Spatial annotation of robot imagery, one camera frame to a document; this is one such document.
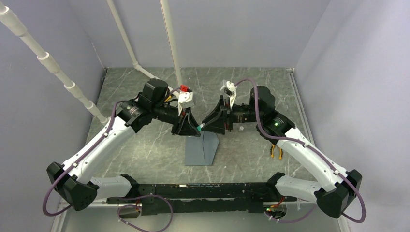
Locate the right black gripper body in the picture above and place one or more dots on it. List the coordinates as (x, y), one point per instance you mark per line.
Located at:
(229, 115)

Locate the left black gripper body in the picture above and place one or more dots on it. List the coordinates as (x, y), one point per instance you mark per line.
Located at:
(176, 125)

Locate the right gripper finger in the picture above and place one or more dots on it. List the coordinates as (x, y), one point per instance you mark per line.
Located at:
(221, 106)
(215, 121)

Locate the green white glue stick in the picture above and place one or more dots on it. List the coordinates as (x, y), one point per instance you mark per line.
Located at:
(200, 126)

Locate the grey envelope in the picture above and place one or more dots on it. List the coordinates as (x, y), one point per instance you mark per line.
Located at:
(200, 151)

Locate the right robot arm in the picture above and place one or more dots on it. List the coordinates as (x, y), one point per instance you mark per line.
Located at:
(334, 187)

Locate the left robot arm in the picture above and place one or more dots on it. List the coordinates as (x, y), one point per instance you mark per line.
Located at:
(74, 179)

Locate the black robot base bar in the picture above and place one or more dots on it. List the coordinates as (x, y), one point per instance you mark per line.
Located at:
(251, 197)

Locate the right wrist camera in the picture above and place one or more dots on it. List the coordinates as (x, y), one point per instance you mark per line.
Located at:
(229, 89)

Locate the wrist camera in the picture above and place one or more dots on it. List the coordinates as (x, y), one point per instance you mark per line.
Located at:
(229, 89)
(185, 100)

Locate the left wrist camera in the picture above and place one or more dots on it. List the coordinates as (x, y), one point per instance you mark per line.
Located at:
(185, 100)

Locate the yellow handled pliers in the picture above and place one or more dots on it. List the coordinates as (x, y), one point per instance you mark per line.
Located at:
(274, 150)

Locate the white pvc pipe frame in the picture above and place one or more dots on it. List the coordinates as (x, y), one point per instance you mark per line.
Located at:
(15, 25)

